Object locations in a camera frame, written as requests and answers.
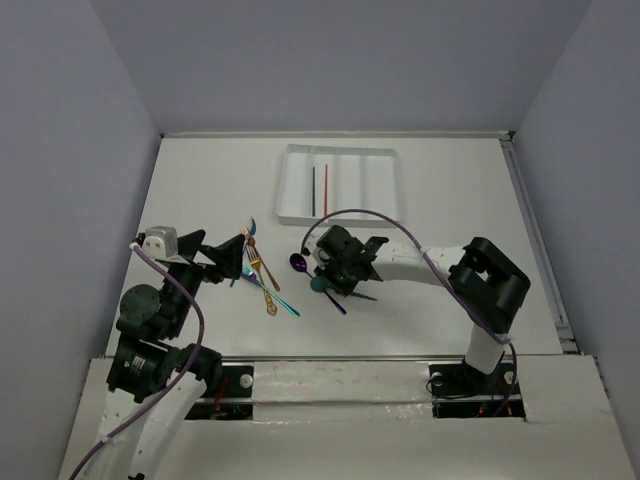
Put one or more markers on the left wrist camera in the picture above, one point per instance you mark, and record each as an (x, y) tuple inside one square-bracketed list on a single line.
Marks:
[(158, 242)]

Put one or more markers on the gold ornate fork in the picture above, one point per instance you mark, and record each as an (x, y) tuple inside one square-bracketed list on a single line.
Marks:
[(267, 300)]

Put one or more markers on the teal plastic spoon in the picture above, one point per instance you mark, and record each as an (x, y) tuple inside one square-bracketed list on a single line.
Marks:
[(320, 284)]

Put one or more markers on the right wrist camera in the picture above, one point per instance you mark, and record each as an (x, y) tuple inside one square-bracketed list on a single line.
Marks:
[(319, 255)]

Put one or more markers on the iridescent rainbow fork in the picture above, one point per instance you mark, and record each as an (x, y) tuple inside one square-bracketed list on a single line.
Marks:
[(250, 275)]

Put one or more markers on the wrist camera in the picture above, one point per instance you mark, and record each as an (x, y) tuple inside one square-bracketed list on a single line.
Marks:
[(158, 242), (319, 255)]

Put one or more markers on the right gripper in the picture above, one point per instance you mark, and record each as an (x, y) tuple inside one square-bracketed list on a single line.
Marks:
[(324, 270)]

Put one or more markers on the white cutlery tray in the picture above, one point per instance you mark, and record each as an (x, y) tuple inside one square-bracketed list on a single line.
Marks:
[(360, 179)]

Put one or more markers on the orange chopstick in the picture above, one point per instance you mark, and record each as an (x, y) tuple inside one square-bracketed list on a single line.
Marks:
[(326, 189)]

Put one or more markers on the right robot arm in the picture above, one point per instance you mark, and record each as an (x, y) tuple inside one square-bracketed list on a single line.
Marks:
[(487, 284)]

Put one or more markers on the rose gold fork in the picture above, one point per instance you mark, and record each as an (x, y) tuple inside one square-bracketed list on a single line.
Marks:
[(264, 268)]

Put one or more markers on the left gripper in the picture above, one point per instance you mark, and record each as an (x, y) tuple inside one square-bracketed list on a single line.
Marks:
[(201, 257)]

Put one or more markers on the dark blue plastic knife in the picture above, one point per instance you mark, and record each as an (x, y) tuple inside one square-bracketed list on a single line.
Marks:
[(363, 296)]

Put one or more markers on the dark blue chopstick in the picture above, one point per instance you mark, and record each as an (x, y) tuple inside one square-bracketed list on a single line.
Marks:
[(313, 193)]

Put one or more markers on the purple metal spoon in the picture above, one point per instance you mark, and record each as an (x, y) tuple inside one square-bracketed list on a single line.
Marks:
[(298, 263)]

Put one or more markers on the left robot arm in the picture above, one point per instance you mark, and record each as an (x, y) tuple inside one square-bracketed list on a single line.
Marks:
[(160, 366)]

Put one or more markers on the blue plastic fork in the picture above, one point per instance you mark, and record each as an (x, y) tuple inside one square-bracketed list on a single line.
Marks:
[(251, 231)]

